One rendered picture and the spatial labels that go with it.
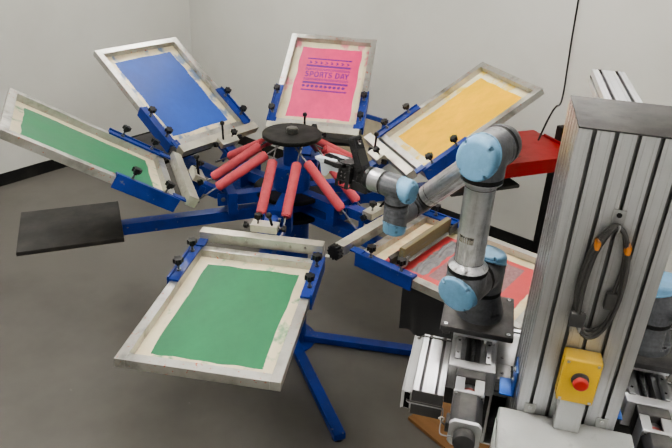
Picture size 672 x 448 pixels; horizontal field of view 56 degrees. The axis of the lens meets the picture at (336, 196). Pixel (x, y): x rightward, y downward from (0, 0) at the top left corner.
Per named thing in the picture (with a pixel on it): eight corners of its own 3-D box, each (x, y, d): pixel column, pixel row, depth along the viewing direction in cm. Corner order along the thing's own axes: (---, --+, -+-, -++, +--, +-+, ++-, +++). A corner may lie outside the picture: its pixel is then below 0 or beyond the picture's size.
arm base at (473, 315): (502, 329, 195) (507, 303, 191) (452, 320, 199) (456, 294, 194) (503, 302, 209) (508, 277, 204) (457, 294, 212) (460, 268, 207)
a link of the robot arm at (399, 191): (405, 211, 187) (407, 185, 184) (374, 200, 193) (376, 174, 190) (419, 202, 193) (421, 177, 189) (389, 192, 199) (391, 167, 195)
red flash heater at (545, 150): (530, 144, 418) (534, 127, 413) (577, 171, 380) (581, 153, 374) (450, 153, 397) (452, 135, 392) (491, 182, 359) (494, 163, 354)
